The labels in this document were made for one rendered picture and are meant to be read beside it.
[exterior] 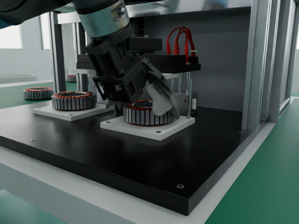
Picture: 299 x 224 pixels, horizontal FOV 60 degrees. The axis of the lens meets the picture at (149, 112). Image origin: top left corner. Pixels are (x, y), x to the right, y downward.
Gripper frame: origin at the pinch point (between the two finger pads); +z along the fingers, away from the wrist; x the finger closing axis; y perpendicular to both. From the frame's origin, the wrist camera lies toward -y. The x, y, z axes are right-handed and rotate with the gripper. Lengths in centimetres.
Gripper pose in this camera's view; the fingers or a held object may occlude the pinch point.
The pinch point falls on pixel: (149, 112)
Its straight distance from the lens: 56.2
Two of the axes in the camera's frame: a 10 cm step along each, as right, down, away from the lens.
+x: 8.3, 1.3, -5.4
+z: 2.8, 7.5, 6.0
